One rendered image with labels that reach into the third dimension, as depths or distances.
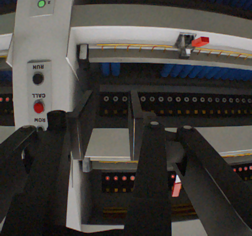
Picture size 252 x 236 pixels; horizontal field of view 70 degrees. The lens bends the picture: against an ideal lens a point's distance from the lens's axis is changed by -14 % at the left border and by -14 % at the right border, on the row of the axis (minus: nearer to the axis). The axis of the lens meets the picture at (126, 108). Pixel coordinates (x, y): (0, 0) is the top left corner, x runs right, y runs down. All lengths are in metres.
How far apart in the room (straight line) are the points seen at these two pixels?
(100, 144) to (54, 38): 0.17
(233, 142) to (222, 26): 0.20
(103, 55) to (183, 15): 0.15
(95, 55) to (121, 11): 0.08
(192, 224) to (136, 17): 0.39
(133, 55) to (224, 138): 0.21
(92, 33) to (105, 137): 0.16
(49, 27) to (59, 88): 0.10
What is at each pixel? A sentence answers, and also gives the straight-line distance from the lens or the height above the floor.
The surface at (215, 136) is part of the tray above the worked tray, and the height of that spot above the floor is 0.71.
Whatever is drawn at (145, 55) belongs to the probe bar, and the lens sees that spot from 0.35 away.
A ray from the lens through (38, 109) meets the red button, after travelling 0.32.
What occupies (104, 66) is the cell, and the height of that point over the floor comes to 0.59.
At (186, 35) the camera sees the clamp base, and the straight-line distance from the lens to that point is 0.33.
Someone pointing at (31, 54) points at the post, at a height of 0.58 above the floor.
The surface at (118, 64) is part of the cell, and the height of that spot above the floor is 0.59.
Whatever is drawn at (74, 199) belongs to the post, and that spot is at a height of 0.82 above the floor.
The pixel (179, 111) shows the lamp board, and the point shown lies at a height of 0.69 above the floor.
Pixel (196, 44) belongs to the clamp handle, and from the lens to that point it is 0.28.
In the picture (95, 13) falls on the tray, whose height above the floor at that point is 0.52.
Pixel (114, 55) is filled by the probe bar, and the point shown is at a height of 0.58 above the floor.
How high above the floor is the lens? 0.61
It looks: 9 degrees up
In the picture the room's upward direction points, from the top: 179 degrees counter-clockwise
